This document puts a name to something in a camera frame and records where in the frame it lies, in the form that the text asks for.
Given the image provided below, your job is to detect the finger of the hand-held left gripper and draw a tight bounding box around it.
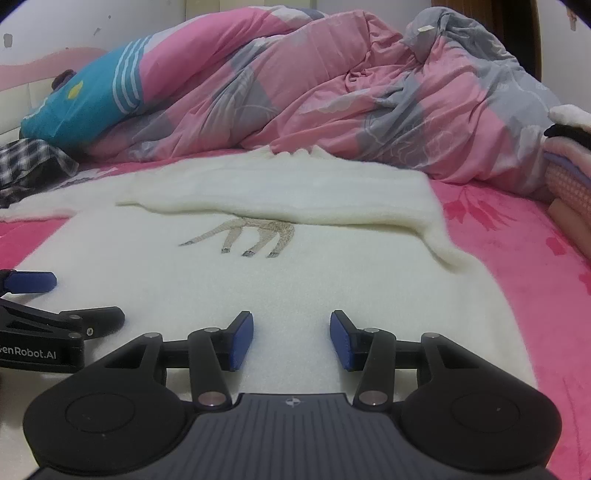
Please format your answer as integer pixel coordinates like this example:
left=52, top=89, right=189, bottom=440
left=0, top=299, right=126, bottom=341
left=0, top=270, right=59, bottom=297

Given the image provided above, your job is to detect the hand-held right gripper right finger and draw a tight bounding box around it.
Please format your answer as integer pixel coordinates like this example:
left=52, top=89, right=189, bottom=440
left=329, top=310, right=486, bottom=411

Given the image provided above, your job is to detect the white knit sweater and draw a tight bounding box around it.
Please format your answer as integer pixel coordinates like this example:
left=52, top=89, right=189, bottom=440
left=0, top=145, right=539, bottom=402

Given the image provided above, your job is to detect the pink grey quilt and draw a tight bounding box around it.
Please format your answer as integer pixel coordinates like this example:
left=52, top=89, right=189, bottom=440
left=88, top=4, right=563, bottom=195

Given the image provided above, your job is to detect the brown plush toy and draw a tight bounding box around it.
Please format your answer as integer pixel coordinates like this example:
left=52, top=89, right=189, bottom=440
left=52, top=69, right=78, bottom=94

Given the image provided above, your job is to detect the blue striped pillow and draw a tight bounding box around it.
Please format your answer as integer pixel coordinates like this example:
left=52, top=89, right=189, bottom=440
left=21, top=38, right=154, bottom=151

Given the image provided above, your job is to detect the plaid shirt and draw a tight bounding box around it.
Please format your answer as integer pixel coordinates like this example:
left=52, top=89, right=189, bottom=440
left=0, top=138, right=80, bottom=209

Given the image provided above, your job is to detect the pink floral blanket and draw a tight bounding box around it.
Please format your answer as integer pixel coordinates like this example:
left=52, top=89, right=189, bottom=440
left=0, top=159, right=591, bottom=480

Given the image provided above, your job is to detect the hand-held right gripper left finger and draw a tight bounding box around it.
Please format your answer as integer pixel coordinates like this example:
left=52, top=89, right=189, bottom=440
left=104, top=310, right=256, bottom=411

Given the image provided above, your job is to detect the stack of folded clothes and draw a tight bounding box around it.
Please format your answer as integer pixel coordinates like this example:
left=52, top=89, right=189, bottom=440
left=542, top=105, right=591, bottom=265

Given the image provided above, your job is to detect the wooden door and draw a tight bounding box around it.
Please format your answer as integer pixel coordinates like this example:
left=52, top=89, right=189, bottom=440
left=431, top=0, right=542, bottom=82

